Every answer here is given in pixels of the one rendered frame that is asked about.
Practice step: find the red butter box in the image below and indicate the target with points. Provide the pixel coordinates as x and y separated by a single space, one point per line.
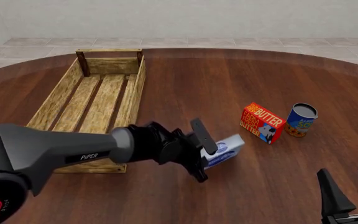
261 122

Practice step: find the white and blue cream cheese box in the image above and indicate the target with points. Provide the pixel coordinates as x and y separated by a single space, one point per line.
230 147

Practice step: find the grey and black left robot arm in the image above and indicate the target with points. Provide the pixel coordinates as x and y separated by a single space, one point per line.
42 147

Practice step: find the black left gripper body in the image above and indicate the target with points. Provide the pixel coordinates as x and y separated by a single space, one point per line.
191 158

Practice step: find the blue soup tin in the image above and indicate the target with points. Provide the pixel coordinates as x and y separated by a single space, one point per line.
301 121

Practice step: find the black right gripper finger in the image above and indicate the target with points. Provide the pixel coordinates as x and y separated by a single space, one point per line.
332 198

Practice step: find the wooden slat tray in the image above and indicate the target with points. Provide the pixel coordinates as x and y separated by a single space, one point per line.
101 98

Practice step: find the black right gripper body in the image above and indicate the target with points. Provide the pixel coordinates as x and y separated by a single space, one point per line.
353 219

